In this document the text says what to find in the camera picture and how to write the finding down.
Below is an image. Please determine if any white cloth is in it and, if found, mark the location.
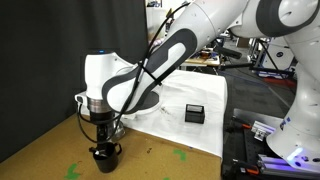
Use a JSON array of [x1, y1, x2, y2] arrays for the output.
[[75, 69, 229, 159]]

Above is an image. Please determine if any silver angle bracket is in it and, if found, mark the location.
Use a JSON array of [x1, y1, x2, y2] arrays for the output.
[[251, 121, 275, 141]]

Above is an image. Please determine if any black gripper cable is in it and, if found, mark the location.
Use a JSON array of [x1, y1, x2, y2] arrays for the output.
[[76, 2, 191, 145]]

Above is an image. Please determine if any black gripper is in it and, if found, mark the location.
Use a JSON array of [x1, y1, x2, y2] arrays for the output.
[[90, 111, 114, 144]]

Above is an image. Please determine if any aluminium rail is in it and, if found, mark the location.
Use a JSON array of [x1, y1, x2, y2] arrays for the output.
[[258, 154, 318, 176]]

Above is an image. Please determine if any green tape mark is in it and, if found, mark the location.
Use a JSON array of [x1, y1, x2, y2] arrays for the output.
[[64, 163, 80, 180], [173, 149, 186, 161]]

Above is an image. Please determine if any orange handled clamp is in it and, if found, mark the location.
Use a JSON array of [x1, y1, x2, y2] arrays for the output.
[[228, 116, 252, 130]]

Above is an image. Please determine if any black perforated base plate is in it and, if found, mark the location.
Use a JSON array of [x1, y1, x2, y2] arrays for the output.
[[221, 108, 320, 180]]

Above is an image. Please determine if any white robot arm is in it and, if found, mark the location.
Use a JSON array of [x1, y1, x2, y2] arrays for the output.
[[85, 0, 320, 172]]

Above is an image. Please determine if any black curtain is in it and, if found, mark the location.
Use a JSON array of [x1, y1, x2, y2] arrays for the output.
[[0, 0, 147, 162]]

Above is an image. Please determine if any black cup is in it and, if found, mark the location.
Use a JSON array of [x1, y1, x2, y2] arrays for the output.
[[89, 142, 122, 173]]

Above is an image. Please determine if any black mesh box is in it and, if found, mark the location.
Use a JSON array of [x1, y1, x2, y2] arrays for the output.
[[185, 104, 205, 124]]

